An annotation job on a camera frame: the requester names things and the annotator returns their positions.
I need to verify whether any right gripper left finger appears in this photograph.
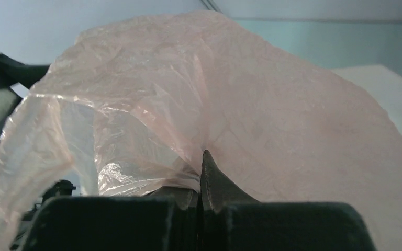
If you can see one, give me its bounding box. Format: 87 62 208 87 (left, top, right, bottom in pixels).
21 187 198 250

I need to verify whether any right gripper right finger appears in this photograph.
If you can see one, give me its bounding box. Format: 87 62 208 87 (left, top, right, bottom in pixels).
200 151 375 250

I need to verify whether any pink plastic trash bag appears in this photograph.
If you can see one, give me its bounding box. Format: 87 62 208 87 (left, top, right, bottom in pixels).
0 11 402 250

